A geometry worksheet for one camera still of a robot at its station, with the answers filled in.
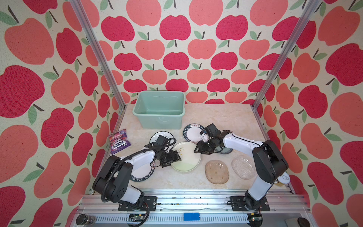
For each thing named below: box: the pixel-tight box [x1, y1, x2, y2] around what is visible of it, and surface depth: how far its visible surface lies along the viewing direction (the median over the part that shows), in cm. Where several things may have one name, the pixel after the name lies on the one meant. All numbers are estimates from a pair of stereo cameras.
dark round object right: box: [297, 217, 311, 227], surface depth 62 cm
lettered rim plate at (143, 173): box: [129, 160, 156, 182], surface depth 85 cm
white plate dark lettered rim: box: [183, 123, 206, 144], surface depth 107 cm
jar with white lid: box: [274, 171, 291, 187], surface depth 79 cm
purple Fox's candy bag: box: [108, 128, 132, 155], surface depth 98 cm
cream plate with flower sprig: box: [171, 141, 202, 173], surface depth 88 cm
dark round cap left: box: [75, 213, 96, 226], surface depth 64 cm
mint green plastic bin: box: [132, 90, 186, 130], surface depth 110 cm
